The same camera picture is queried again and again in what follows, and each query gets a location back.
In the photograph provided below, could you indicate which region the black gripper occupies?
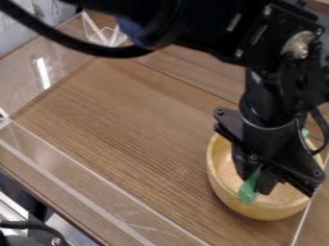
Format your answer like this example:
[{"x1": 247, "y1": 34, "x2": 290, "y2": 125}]
[{"x1": 214, "y1": 108, "x2": 325, "y2": 197}]

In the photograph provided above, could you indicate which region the green rectangular block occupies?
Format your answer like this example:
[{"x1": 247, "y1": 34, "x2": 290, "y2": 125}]
[{"x1": 233, "y1": 140, "x2": 309, "y2": 204}]

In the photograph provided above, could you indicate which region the brown wooden bowl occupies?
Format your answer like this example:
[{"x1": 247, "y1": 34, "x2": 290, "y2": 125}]
[{"x1": 207, "y1": 134, "x2": 312, "y2": 221}]

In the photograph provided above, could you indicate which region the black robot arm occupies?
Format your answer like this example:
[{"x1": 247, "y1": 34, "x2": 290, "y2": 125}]
[{"x1": 63, "y1": 0, "x2": 329, "y2": 196}]

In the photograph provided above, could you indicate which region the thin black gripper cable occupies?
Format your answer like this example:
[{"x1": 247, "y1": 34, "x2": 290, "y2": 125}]
[{"x1": 294, "y1": 105, "x2": 329, "y2": 158}]

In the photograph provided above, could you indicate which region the black metal base plate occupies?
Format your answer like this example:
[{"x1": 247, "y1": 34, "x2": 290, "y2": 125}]
[{"x1": 27, "y1": 213, "x2": 72, "y2": 246}]

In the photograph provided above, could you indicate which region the black cable bottom left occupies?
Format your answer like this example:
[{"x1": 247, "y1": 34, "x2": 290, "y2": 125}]
[{"x1": 0, "y1": 220, "x2": 66, "y2": 246}]

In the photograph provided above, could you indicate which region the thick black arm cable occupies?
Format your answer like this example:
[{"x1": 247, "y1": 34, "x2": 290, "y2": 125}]
[{"x1": 0, "y1": 0, "x2": 155, "y2": 60}]

